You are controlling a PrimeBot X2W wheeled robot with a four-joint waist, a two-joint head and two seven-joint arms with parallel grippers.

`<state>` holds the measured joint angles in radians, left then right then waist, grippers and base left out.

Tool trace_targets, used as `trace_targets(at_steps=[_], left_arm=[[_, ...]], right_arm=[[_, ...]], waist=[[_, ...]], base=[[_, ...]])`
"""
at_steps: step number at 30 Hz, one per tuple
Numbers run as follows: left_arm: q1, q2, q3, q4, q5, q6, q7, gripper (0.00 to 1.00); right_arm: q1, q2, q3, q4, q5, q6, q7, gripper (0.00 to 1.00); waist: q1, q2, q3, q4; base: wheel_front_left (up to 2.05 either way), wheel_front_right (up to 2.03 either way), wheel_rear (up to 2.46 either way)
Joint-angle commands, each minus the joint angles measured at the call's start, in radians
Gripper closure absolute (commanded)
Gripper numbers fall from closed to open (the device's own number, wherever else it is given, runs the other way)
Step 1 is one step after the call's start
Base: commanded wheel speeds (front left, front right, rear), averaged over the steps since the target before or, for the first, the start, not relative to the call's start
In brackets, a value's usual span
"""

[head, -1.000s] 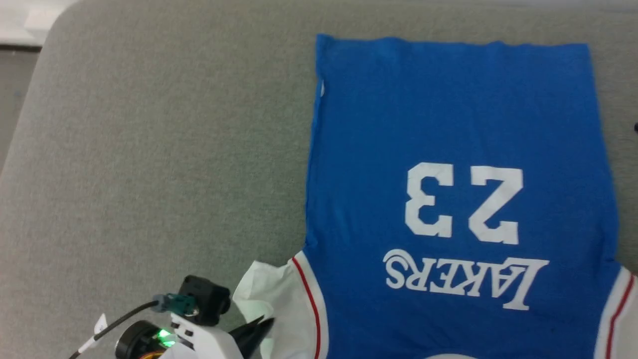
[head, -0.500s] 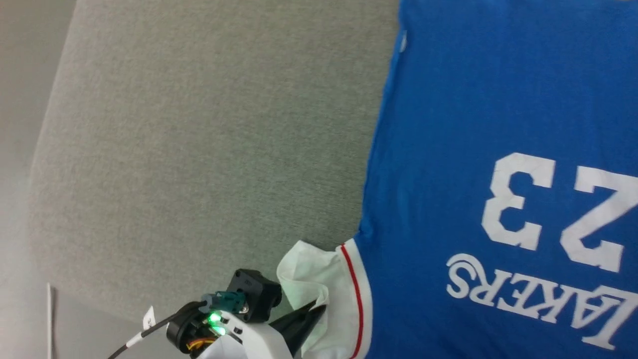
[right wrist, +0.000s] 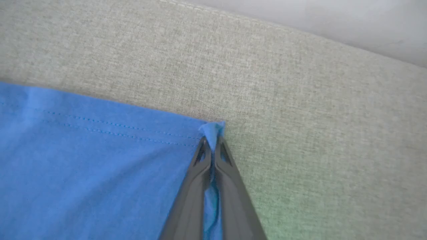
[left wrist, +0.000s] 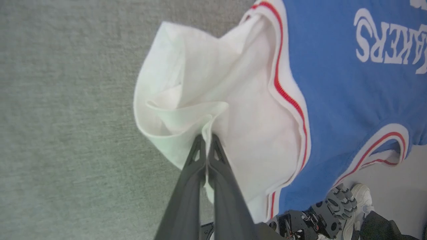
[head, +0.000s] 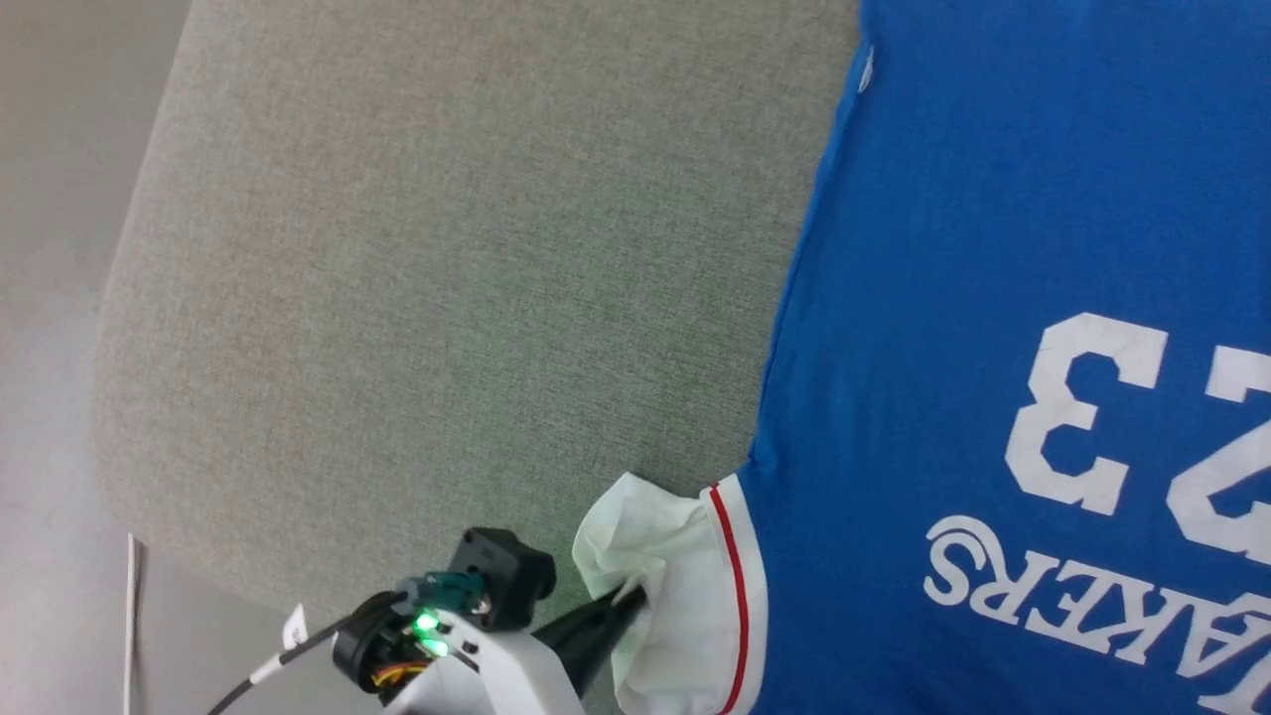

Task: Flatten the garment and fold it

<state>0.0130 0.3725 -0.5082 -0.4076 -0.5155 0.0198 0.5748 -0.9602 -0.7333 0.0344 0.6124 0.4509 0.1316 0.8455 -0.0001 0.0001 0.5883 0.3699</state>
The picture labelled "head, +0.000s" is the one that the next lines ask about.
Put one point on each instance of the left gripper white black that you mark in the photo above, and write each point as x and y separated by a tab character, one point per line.
496	680

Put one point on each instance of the blue jersey white red trim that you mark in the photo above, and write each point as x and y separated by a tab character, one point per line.
943	248

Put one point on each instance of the grey fabric sofa seat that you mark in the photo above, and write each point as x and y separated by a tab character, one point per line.
447	298

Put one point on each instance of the thin white floor strip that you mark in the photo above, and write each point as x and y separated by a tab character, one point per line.
130	626

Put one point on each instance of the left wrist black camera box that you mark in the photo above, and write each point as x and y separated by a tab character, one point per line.
506	576

